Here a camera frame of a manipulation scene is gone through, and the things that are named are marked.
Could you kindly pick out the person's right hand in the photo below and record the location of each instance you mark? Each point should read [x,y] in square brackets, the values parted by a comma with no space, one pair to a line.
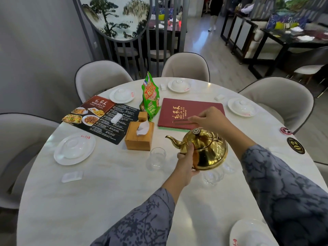
[214,120]

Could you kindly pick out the person's left hand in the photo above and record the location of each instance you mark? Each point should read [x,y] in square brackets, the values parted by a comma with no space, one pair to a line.
[185,168]

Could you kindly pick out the person's left thumb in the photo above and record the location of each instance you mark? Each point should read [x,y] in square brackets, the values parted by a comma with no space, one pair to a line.
[190,152]

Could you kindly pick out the person's right fingers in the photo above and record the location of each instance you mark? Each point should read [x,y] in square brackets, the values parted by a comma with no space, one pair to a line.
[198,119]

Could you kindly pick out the gold metal teapot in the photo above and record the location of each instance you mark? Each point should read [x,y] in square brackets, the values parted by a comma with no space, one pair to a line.
[208,151]

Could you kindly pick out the person's left forearm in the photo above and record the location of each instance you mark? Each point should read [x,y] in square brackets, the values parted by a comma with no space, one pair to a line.
[143,222]

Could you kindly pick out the person's right forearm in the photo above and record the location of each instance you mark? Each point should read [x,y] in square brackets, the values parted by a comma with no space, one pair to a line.
[279,192]

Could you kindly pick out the red menu book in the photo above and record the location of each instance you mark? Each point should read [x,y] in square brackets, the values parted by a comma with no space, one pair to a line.
[176,110]

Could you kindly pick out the green sheet under menu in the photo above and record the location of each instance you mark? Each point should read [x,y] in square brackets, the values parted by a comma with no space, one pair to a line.
[171,129]

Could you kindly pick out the white wrapped wet towel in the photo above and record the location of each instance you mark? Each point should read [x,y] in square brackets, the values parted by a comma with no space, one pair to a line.
[219,97]
[72,176]
[116,118]
[163,87]

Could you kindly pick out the clear drinking glass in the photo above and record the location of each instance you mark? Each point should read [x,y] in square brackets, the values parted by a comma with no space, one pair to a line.
[212,176]
[156,158]

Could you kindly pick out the white wrapped tableware set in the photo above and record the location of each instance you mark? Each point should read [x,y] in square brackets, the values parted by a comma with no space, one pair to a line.
[122,95]
[179,85]
[242,107]
[251,234]
[74,149]

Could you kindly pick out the green snack packet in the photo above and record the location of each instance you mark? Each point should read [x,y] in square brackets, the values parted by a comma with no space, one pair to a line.
[150,98]

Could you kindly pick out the white paper tissue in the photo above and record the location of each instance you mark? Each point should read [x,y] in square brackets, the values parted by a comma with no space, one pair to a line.
[143,128]

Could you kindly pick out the wooden tissue box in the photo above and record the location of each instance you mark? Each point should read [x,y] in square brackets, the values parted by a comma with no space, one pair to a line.
[138,139]

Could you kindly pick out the beige upholstered dining chair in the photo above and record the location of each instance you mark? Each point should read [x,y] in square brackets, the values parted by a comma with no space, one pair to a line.
[281,99]
[20,151]
[185,66]
[98,79]

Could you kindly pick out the small wooden toothpick holder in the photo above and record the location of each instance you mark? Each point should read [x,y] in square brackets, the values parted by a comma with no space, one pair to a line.
[142,116]

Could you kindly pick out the grey slatted divider screen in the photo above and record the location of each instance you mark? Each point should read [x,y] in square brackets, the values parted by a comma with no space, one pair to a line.
[164,43]

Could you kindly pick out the round red table sticker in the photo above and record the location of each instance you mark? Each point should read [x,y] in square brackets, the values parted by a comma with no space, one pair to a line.
[285,131]

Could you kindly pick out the black laminated menu sheet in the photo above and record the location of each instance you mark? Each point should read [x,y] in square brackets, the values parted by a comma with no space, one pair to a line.
[102,125]

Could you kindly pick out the dark framed low partition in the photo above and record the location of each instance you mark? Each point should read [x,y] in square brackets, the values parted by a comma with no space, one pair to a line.
[238,33]

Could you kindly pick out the round black gold sticker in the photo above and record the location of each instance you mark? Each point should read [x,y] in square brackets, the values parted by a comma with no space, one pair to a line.
[296,145]

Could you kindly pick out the dark background dining table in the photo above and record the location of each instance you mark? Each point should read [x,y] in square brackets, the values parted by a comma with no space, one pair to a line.
[160,25]

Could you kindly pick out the dark glossy dining table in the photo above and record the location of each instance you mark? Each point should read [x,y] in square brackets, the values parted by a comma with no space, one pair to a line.
[294,42]

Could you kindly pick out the yellow cushion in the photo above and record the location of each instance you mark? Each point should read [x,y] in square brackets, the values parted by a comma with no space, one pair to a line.
[281,25]

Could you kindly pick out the dark backed dining chair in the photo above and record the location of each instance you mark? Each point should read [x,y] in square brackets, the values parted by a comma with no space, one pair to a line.
[310,61]

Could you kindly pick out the blue patterned cushion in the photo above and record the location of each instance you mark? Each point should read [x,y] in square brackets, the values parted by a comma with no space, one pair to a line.
[284,19]

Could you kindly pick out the round landscape painting panel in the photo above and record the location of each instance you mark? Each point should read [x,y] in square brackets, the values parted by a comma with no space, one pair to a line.
[115,15]

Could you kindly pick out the folded white napkin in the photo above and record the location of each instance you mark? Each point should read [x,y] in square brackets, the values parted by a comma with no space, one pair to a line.
[297,29]
[305,38]

